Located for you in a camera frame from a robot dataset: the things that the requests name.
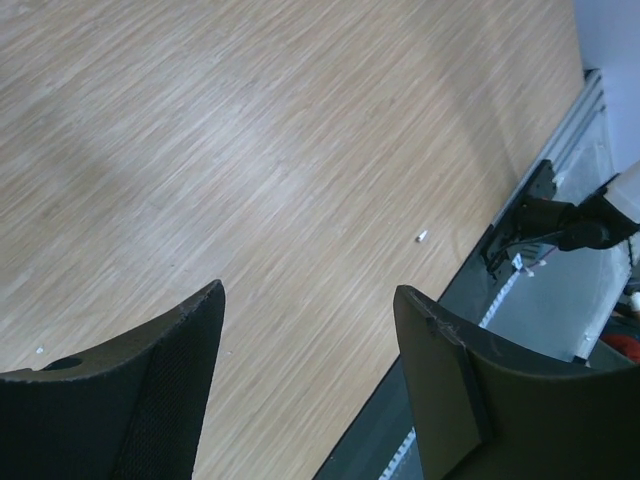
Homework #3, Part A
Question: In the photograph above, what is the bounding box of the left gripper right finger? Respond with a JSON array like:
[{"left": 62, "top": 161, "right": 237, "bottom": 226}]
[{"left": 393, "top": 285, "right": 639, "bottom": 479}]

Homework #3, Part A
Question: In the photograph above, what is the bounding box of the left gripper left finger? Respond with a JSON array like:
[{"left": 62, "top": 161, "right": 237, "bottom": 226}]
[{"left": 1, "top": 280, "right": 224, "bottom": 479}]

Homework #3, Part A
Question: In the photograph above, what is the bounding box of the white slotted cable duct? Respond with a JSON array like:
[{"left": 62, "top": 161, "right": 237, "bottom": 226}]
[{"left": 379, "top": 254, "right": 526, "bottom": 479}]

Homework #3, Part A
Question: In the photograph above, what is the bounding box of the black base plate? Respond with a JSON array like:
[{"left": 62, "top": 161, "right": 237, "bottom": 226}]
[{"left": 314, "top": 159, "right": 556, "bottom": 479}]

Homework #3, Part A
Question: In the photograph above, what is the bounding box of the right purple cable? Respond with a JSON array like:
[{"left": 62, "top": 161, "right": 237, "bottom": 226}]
[{"left": 519, "top": 244, "right": 564, "bottom": 279}]

